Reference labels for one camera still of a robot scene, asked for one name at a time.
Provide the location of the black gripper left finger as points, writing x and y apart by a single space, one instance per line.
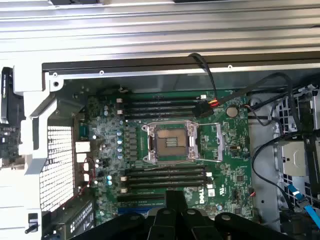
140 227

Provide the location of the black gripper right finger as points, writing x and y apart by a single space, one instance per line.
225 227

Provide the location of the black RAM slot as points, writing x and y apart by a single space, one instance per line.
160 99
165 175
165 186
160 115
160 103
165 181
160 109
165 170

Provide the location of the blue expansion slot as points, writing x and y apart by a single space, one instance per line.
132 211

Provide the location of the long black expansion slot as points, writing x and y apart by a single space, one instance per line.
140 198

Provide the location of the green Dell motherboard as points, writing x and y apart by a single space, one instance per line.
230 175

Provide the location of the thin metal locking lever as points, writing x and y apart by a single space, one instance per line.
172 165

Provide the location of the silver CPU socket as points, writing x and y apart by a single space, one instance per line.
170 142

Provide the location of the small black latch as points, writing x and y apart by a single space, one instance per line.
33 222

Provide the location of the silver coin battery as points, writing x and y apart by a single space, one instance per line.
231 111

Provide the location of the white parts rack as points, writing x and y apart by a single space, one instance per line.
26 140

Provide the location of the grey metal PC case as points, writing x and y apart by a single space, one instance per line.
175 82

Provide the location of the white corner fixture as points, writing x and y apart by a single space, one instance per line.
27 80

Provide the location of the metal socket cover frame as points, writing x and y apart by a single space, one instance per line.
219 142

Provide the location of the silver metal disk bracket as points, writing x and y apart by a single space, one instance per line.
295 160

